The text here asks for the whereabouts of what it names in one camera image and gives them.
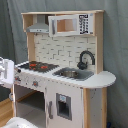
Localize grey ice dispenser panel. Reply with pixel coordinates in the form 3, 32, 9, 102
56, 93, 72, 120

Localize grey toy sink basin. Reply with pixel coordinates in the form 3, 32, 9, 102
53, 67, 93, 81

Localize white wooden toy kitchen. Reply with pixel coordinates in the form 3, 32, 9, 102
13, 10, 116, 128

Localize white cupboard door grey handle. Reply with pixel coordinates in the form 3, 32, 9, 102
45, 81, 83, 128

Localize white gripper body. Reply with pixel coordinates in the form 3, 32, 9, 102
0, 57, 14, 88

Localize black stovetop red burners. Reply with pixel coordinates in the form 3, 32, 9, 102
20, 61, 57, 73

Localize grey stove knob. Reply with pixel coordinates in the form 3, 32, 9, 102
14, 76, 21, 82
32, 81, 38, 87

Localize black toy faucet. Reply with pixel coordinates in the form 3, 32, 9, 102
77, 50, 95, 70

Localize white microwave door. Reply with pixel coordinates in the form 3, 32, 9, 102
48, 13, 94, 37

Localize right grey stove knob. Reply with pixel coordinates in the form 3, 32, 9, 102
32, 81, 38, 87

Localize left grey stove knob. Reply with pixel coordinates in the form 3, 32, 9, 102
14, 76, 21, 82

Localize grey range hood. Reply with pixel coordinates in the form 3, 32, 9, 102
26, 15, 49, 33

